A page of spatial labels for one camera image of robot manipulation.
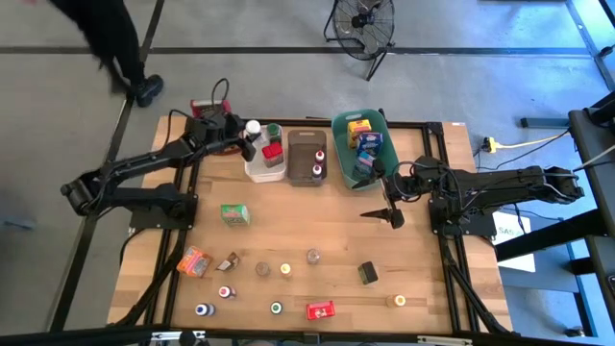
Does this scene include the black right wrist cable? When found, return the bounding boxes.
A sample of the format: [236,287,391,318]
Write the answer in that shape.
[396,160,465,206]

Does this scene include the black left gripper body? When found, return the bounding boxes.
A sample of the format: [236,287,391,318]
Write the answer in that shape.
[205,112,258,163]

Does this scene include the person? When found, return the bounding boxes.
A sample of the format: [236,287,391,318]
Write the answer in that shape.
[47,0,165,110]

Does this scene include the blue Rice Krispies box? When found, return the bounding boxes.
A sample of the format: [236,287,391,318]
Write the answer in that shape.
[353,151,380,182]

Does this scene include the black side desk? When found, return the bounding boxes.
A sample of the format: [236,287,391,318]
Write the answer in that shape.
[494,88,615,337]

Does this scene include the orange snack packet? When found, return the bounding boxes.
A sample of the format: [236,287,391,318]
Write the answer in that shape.
[176,246,214,279]

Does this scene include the dark green tin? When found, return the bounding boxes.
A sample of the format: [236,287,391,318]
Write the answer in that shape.
[357,260,380,285]

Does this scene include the pale extension cable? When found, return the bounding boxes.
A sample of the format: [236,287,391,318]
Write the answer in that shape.
[497,129,573,150]

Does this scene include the grey floor object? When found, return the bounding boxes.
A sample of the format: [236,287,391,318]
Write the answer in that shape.
[0,213,38,232]

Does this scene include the white plastic bin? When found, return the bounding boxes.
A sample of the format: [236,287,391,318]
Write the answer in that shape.
[243,125,288,184]

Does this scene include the black crossbar silver brackets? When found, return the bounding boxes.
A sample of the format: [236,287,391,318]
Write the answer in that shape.
[0,324,615,346]

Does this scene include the black wire floor fan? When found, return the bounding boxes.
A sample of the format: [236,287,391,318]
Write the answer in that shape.
[322,0,396,82]

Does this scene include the green Apple Jacks box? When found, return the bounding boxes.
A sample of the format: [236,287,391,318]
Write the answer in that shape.
[220,204,252,228]

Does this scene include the grey desk cable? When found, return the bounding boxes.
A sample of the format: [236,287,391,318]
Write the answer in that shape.
[571,143,615,173]

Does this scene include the white paper sheet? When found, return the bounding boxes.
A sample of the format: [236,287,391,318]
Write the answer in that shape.
[492,210,537,274]

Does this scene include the red handled box grater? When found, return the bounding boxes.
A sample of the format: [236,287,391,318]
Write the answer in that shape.
[189,98,244,157]

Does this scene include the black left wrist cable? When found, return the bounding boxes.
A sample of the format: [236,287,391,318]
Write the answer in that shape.
[165,76,232,145]

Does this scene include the white lid bagel seasoning jar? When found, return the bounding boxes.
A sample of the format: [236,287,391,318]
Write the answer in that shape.
[243,118,263,145]

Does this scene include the teal green plastic bin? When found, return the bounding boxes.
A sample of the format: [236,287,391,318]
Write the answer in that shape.
[331,108,401,192]

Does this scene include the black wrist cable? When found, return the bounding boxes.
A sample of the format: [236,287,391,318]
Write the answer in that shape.
[396,160,465,206]
[165,76,232,145]

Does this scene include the grey metal floor foot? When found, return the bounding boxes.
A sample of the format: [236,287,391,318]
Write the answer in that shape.
[520,116,571,130]

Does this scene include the red lid spice container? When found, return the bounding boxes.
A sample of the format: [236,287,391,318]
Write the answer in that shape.
[261,141,285,168]

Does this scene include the black floor cable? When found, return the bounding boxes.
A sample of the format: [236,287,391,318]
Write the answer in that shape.
[499,143,573,167]

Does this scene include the red Froot Loops box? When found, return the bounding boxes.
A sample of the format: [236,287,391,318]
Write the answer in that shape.
[306,300,336,322]

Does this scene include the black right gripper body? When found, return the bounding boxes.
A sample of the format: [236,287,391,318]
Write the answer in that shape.
[374,159,434,231]

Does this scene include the small brown packet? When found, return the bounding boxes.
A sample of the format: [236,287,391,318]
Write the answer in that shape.
[215,251,241,273]

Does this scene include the yellow Corn Pops box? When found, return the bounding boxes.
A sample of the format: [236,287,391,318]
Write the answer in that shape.
[346,118,373,145]

